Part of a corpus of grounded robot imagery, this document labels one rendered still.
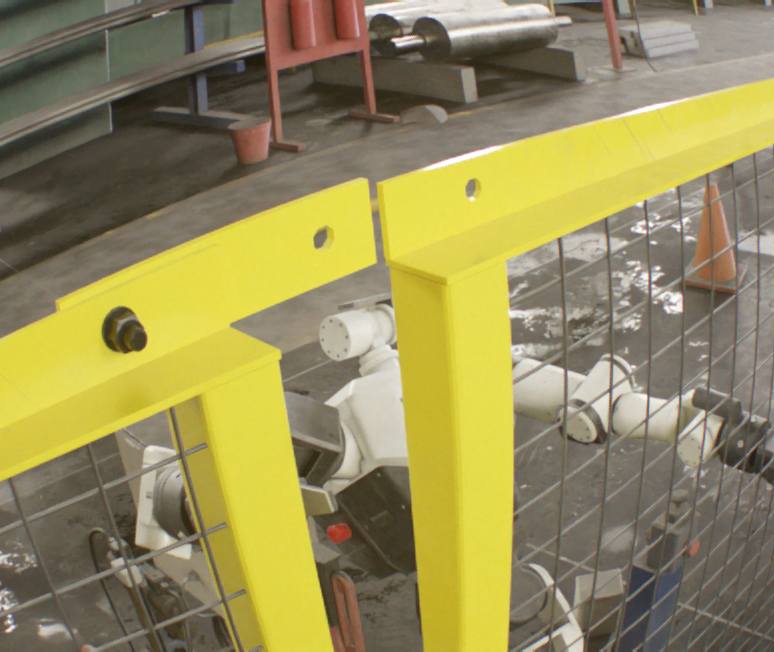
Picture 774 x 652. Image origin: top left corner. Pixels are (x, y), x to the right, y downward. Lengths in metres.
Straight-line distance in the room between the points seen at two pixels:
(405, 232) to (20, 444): 0.29
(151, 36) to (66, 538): 7.45
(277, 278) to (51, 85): 8.94
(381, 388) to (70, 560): 2.20
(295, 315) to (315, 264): 4.63
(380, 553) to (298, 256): 1.20
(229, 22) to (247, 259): 10.57
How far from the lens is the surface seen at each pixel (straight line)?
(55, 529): 3.95
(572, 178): 0.80
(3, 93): 9.35
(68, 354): 0.58
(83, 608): 3.49
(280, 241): 0.65
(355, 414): 1.72
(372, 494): 1.76
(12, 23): 9.33
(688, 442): 1.65
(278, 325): 5.22
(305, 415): 1.68
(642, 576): 2.51
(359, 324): 1.82
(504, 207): 0.75
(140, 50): 10.65
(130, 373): 0.60
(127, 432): 2.41
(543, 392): 1.87
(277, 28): 7.95
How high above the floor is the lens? 2.05
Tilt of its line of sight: 23 degrees down
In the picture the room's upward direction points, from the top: 6 degrees counter-clockwise
